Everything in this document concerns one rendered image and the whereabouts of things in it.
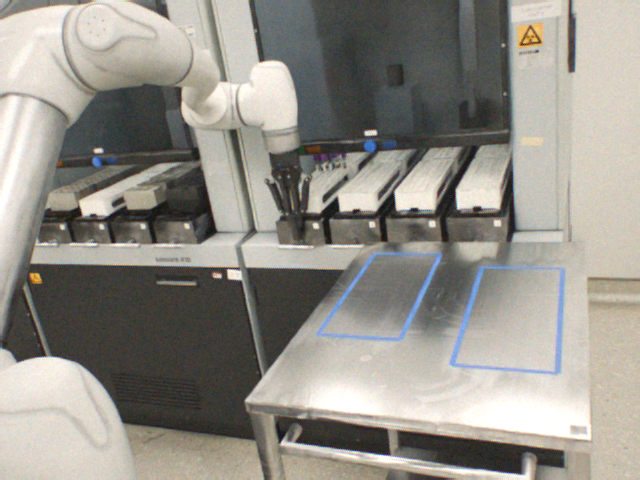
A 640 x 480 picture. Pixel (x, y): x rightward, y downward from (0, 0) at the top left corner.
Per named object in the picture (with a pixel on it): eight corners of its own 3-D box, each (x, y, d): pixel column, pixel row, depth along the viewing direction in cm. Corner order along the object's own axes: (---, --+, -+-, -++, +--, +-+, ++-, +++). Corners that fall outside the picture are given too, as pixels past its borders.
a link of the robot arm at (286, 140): (270, 124, 160) (274, 147, 162) (254, 132, 152) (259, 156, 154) (303, 122, 156) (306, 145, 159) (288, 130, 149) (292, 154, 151)
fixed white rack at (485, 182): (474, 179, 178) (473, 157, 176) (511, 177, 175) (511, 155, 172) (456, 214, 153) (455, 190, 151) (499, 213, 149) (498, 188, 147)
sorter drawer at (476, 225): (485, 168, 211) (484, 142, 208) (529, 166, 206) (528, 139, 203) (444, 253, 149) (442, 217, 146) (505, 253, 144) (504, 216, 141)
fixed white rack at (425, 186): (421, 181, 184) (419, 160, 182) (456, 179, 180) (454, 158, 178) (396, 215, 159) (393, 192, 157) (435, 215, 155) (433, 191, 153)
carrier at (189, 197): (205, 206, 186) (200, 186, 184) (201, 208, 184) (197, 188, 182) (172, 206, 191) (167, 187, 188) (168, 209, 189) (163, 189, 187)
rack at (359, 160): (356, 158, 222) (353, 141, 220) (383, 157, 218) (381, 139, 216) (326, 183, 197) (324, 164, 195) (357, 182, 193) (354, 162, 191)
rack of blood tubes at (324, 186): (324, 185, 195) (321, 166, 193) (354, 184, 192) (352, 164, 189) (286, 218, 170) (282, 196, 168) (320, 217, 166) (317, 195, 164)
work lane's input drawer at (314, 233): (356, 174, 228) (353, 150, 225) (393, 172, 223) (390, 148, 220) (272, 252, 166) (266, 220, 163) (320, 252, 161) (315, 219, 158)
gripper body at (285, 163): (304, 145, 158) (309, 180, 161) (274, 147, 161) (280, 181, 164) (292, 152, 151) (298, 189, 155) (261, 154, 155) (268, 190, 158)
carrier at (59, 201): (83, 208, 204) (78, 190, 202) (79, 210, 202) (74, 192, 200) (55, 209, 208) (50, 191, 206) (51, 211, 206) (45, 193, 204)
